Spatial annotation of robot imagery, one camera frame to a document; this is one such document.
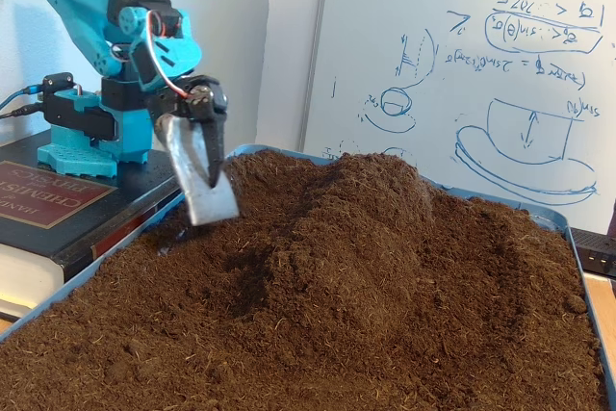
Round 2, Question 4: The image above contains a brown soil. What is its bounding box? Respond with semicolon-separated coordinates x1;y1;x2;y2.
0;149;607;411

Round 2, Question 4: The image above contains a blue plastic tray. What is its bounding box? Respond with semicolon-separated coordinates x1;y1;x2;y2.
0;142;616;411

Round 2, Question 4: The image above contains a blue cable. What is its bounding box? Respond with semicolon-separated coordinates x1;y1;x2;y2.
0;86;44;112

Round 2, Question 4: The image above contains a black cable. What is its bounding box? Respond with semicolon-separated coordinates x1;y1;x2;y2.
0;102;47;119

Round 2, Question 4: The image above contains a black perforated box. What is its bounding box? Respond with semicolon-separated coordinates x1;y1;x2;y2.
571;229;616;281

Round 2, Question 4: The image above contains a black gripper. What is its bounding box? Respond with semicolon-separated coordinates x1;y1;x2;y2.
143;74;242;227

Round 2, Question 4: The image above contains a whiteboard with blue drawings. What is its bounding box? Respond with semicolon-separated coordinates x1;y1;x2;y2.
297;0;616;237

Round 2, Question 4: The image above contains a black chemistry physics handbook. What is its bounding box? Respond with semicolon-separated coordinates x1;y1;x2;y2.
0;129;211;323

